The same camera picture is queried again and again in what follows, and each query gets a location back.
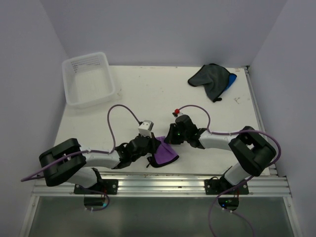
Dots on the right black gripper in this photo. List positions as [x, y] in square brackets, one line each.
[170, 139]

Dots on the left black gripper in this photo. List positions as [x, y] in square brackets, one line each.
[154, 143]

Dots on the purple towel black trim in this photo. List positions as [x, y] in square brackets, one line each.
[165, 155]

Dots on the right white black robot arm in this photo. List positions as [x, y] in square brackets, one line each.
[252, 151]

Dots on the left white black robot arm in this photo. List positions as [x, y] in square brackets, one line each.
[62, 162]

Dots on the grey towel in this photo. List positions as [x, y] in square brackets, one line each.
[214, 79]

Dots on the blue towel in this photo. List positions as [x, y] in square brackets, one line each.
[232, 79]

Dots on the white plastic basket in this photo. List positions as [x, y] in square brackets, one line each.
[88, 80]

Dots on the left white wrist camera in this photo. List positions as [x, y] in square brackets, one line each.
[145, 128]

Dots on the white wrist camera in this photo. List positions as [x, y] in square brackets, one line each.
[177, 113]
[145, 128]

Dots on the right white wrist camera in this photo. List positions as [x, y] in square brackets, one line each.
[177, 113]

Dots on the aluminium mounting rail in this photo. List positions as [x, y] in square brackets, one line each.
[160, 185]

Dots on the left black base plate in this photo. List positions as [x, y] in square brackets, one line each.
[105, 186]

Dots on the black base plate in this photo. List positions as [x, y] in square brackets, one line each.
[215, 186]
[105, 186]

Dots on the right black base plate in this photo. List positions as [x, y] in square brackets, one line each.
[215, 186]

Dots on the aluminium table edge rail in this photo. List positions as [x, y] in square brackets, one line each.
[272, 168]

